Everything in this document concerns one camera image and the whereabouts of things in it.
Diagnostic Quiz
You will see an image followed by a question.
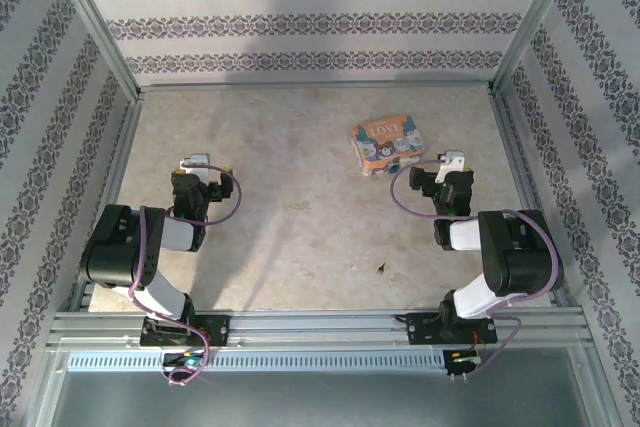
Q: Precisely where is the grey metal shelf panel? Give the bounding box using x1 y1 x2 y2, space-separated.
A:
49 371 594 427

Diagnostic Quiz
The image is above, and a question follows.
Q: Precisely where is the slotted grey cable duct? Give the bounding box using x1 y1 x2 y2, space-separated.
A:
66 350 446 373

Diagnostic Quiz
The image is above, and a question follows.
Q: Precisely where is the connector board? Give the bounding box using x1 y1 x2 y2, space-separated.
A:
444 350 484 379
163 352 204 369

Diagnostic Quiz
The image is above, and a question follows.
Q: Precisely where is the orange bear print box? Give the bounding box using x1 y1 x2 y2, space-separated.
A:
350 115 427 178

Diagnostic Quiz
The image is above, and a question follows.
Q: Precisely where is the aluminium back rail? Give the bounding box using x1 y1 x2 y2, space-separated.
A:
137 79 496 94

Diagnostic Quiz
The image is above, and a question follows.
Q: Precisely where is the aluminium mounting rail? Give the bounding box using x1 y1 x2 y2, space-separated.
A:
47 310 594 349

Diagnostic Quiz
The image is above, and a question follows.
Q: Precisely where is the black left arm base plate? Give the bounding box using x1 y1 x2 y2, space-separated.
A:
139 314 231 348

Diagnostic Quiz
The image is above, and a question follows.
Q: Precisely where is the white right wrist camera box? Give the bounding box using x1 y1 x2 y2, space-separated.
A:
433 149 467 184

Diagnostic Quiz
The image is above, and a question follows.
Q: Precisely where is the aluminium frame post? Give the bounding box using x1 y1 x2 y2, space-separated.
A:
491 0 585 94
42 0 142 98

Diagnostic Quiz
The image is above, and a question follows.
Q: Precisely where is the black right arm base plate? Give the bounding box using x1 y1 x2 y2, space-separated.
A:
403 312 499 346

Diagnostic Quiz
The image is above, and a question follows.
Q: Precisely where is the left connector board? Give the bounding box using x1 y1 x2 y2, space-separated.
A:
163 352 204 369

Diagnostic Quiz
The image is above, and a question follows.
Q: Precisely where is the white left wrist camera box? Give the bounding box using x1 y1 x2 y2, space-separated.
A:
178 152 210 181

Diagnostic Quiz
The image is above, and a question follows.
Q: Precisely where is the aluminium side rail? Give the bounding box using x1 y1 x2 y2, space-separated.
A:
69 95 145 313
487 86 572 308

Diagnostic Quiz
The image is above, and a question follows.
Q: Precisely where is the right connector board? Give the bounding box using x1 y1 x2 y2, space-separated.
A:
444 350 484 379

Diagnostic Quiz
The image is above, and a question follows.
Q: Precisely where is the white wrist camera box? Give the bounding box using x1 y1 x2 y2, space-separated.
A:
178 152 210 181
433 149 467 184

